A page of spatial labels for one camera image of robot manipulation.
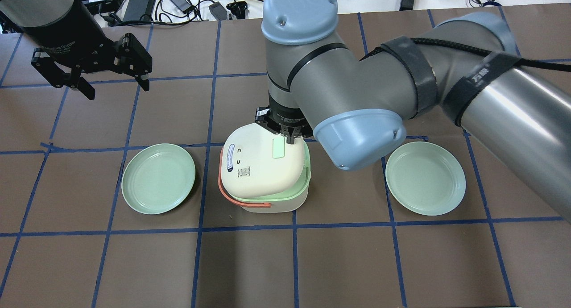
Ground black power adapter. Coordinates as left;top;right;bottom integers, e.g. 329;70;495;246
122;0;156;22

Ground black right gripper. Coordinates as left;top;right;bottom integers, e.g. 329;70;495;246
254;104;314;145

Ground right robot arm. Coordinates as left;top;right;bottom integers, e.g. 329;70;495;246
255;0;571;221

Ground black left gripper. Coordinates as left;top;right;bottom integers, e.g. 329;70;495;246
1;0;153;100

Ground green plate near right arm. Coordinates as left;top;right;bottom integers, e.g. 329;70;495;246
385;142;467;216

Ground green plate near left arm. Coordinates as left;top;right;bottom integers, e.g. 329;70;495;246
121;143;196;215

